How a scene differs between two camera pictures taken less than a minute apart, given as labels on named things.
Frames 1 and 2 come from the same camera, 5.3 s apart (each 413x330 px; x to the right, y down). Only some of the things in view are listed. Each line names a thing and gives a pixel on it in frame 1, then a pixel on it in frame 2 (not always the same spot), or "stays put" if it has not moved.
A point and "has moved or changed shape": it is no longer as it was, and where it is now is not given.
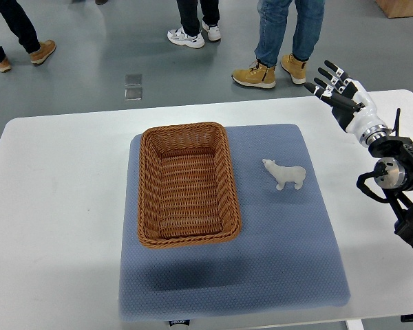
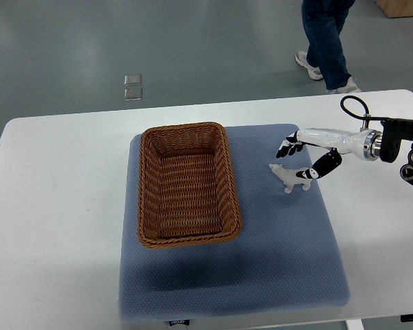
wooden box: x=403 y=8 stays put
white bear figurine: x=283 y=174 has moved or changed shape
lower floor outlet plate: x=133 y=93 stays put
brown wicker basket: x=186 y=192 stays put
